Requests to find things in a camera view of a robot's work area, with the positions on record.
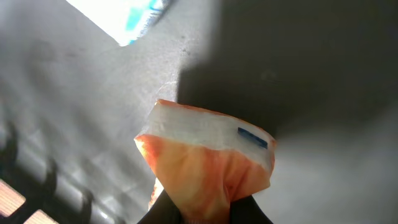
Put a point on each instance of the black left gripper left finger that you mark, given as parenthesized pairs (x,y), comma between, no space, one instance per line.
(163,211)

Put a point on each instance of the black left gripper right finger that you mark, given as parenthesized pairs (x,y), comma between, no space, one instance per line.
(247,211)

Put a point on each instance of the orange white tissue pack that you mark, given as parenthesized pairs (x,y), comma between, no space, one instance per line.
(204,160)

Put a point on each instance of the green white tissue pack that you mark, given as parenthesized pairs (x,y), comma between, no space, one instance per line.
(123,20)

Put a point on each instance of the grey plastic mesh basket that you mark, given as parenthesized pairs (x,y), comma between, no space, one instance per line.
(319,76)

